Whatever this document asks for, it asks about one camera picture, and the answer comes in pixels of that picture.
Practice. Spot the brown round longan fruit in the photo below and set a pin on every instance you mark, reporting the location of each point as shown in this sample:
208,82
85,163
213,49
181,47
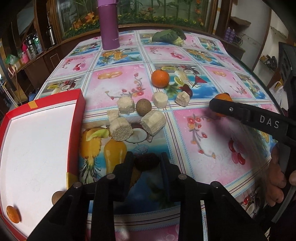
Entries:
143,106

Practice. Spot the red box lid tray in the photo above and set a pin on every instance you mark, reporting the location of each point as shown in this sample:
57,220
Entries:
39,156

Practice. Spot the large beige banana chunk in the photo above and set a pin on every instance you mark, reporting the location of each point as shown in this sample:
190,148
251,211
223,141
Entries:
120,129

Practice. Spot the small beige banana chunk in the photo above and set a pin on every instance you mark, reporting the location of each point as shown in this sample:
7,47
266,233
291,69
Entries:
112,115

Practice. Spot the green leafy vegetable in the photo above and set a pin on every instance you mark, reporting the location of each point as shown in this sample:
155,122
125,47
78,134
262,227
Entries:
174,36

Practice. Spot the purple bottles on shelf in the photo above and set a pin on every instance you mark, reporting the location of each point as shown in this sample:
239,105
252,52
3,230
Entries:
229,35

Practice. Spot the steel thermos flask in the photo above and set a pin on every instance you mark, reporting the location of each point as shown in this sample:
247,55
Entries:
51,35

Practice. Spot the pink bottle on counter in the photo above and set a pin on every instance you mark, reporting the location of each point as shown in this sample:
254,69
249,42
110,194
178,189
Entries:
25,56

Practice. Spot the fruit pattern tablecloth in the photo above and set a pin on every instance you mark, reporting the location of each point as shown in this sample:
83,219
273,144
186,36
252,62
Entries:
204,146

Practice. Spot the person's right hand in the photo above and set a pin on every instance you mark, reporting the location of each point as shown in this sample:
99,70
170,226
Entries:
275,180

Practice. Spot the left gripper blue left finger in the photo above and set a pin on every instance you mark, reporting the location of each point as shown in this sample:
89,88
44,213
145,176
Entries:
123,176

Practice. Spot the orange mandarin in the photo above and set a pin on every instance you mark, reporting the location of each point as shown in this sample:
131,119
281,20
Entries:
160,78
223,98
13,214

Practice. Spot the green plastic bag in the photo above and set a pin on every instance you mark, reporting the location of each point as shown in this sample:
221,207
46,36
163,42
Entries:
11,59

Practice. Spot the purple thermos bottle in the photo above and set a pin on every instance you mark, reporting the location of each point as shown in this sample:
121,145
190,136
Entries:
108,20

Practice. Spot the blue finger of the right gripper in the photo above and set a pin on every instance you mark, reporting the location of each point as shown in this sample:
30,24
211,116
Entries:
233,108

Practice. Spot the brown kiwi-like fruit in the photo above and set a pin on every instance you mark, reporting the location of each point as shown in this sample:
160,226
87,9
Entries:
56,196

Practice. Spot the flower painting glass panel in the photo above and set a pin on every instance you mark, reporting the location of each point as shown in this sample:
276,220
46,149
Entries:
77,17

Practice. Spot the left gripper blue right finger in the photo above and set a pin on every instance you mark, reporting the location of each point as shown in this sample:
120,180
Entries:
170,175

